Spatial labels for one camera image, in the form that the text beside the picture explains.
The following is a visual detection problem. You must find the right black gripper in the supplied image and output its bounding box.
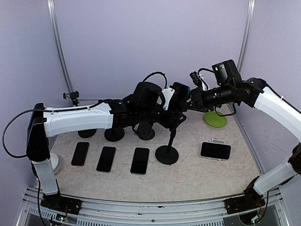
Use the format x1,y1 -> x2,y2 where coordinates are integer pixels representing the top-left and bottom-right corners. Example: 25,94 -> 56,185
179,82 -> 235,112

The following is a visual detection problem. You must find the aluminium frame post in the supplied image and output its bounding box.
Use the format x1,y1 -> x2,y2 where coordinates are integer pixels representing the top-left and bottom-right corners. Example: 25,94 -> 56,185
47,0 -> 74,93
237,0 -> 256,72

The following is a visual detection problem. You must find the green plate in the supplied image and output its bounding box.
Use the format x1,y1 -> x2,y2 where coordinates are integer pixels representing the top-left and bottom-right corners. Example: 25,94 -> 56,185
203,112 -> 228,128

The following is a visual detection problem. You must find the white small phone stand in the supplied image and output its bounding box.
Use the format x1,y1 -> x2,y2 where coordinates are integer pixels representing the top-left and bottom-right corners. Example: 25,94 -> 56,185
211,138 -> 225,144

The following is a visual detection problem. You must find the white bowl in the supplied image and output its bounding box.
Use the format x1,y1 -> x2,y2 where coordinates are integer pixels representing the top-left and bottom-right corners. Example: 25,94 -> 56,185
50,153 -> 60,174

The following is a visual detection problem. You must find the tall black phone stand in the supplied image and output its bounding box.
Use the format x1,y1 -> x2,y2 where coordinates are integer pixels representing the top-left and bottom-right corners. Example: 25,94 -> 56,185
63,90 -> 97,138

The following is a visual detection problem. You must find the landscape phone white case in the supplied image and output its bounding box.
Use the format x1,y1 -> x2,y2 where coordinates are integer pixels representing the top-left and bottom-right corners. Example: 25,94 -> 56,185
200,142 -> 231,161

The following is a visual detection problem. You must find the phone with white edge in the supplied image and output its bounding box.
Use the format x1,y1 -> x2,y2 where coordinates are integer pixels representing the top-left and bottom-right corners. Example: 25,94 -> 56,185
130,147 -> 150,175
96,146 -> 116,173

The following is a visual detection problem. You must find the black round-base stand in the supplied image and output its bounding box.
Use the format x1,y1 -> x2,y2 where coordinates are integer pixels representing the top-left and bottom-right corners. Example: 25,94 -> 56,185
104,128 -> 125,142

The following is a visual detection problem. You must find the low black stand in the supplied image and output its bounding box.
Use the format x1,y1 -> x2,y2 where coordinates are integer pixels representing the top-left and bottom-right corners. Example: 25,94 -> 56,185
132,123 -> 155,141

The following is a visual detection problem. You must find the black phone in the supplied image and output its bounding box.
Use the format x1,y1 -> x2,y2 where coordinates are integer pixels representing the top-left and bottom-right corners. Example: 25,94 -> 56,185
71,142 -> 89,166

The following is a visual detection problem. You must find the blue phone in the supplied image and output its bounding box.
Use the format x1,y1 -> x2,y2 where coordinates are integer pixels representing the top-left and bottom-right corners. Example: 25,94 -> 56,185
172,82 -> 190,107

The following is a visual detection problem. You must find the front aluminium rail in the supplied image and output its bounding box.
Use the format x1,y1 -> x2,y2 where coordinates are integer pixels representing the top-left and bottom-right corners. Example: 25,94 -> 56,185
16,186 -> 290,226

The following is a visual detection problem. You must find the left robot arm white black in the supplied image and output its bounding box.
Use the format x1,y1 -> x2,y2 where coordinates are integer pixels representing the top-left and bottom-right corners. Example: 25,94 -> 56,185
25,79 -> 190,211

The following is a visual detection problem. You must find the left aluminium frame post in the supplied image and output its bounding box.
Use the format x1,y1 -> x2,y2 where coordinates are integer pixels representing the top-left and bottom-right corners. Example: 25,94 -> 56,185
47,0 -> 74,93

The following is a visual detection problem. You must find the right aluminium frame post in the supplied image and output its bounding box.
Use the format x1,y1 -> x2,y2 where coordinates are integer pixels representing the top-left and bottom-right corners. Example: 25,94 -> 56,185
237,0 -> 256,72

